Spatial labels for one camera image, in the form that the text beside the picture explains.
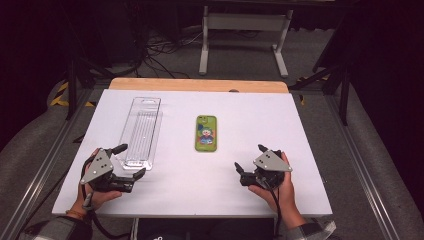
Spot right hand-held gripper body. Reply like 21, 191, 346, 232
239, 149, 294, 192

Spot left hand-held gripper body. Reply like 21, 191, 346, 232
80, 148, 136, 194

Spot clear plastic storage container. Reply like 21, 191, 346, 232
118, 96, 164, 172

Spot green cartoon phone case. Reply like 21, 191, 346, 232
194, 114, 218, 153

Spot person's left hand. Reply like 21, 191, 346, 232
73, 148, 124, 215

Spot person's right hand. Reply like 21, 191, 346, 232
247, 151, 302, 216

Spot person's dark clothing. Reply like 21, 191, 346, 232
136, 217, 276, 240

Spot yellow black floor tape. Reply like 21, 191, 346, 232
49, 81, 97, 109

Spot black metal stand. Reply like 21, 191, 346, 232
287, 19, 355, 127
64, 54, 118, 122

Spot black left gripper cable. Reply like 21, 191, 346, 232
79, 155, 132, 240

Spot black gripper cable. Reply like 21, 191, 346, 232
79, 155, 132, 240
261, 178, 283, 238

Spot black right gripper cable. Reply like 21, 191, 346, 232
261, 178, 283, 238

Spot metal floor rail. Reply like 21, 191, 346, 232
0, 89, 98, 240
324, 94, 402, 240

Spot black floor cables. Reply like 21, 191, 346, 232
132, 29, 205, 80

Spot white metal desk frame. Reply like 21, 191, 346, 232
198, 4, 295, 79

